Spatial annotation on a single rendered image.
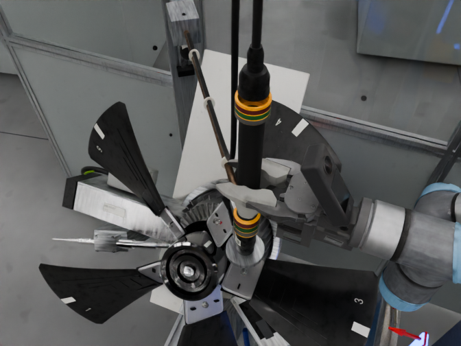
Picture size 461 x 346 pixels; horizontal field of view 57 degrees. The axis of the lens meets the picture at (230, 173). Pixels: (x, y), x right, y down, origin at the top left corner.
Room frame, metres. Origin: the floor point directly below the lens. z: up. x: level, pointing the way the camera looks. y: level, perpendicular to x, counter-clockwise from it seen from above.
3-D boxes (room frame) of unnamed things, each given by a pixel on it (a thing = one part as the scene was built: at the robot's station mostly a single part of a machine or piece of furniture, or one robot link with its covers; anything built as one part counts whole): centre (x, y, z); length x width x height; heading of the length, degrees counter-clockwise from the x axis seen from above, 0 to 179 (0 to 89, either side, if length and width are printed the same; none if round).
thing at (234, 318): (0.39, 0.00, 0.91); 0.12 x 0.08 x 0.12; 159
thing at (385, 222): (0.32, -0.21, 1.47); 0.08 x 0.05 x 0.08; 159
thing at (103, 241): (0.52, 0.29, 1.08); 0.07 x 0.04 x 0.06; 79
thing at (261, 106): (0.38, -0.03, 1.63); 0.04 x 0.04 x 0.03
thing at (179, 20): (0.99, 0.12, 1.37); 0.10 x 0.07 x 0.08; 14
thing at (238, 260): (0.39, -0.02, 1.33); 0.09 x 0.07 x 0.10; 14
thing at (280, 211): (0.34, -0.07, 1.49); 0.09 x 0.05 x 0.02; 79
